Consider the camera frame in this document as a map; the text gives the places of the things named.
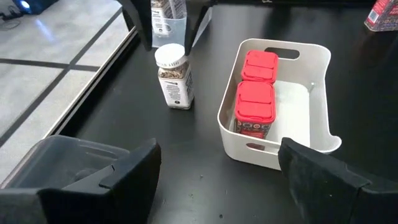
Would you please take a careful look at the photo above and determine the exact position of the black device blue light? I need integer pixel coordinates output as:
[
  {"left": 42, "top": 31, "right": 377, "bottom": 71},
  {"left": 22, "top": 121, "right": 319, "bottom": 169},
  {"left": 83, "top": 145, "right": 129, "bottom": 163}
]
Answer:
[{"left": 12, "top": 0, "right": 60, "bottom": 16}]

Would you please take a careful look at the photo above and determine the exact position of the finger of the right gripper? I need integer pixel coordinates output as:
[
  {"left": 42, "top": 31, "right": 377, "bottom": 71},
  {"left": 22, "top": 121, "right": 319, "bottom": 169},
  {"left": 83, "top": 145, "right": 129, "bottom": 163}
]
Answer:
[
  {"left": 185, "top": 0, "right": 216, "bottom": 48},
  {"left": 117, "top": 0, "right": 154, "bottom": 52}
]

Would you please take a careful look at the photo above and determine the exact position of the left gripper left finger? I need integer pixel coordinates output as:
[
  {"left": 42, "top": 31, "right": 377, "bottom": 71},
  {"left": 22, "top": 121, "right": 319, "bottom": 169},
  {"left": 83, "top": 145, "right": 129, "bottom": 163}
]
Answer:
[{"left": 0, "top": 138, "right": 162, "bottom": 224}]

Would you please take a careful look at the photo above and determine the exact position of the clear plastic bin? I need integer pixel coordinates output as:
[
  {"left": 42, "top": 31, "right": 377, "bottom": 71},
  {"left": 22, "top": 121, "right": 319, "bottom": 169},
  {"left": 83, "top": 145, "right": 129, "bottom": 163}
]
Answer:
[{"left": 151, "top": 6, "right": 214, "bottom": 49}]

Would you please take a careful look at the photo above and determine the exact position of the dark grey translucent bin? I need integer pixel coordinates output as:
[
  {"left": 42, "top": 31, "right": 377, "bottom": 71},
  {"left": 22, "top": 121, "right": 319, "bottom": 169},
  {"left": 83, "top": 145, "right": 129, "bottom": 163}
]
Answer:
[{"left": 0, "top": 134, "right": 131, "bottom": 191}]

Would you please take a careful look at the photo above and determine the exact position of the white-capped seasoning jar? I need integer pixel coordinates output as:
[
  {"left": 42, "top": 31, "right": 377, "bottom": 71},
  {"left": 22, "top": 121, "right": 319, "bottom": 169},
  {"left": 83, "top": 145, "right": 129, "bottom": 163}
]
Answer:
[
  {"left": 150, "top": 0, "right": 188, "bottom": 35},
  {"left": 154, "top": 43, "right": 195, "bottom": 110}
]

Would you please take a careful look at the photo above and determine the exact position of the white plastic bin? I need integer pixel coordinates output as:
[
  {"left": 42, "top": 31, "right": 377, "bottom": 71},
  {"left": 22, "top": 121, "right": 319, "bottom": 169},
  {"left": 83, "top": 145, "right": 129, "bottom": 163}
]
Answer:
[{"left": 216, "top": 38, "right": 342, "bottom": 171}]

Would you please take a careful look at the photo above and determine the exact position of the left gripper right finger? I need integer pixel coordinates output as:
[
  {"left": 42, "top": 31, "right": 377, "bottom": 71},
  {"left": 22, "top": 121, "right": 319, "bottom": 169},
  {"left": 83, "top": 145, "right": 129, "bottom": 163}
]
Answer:
[{"left": 277, "top": 137, "right": 398, "bottom": 224}]

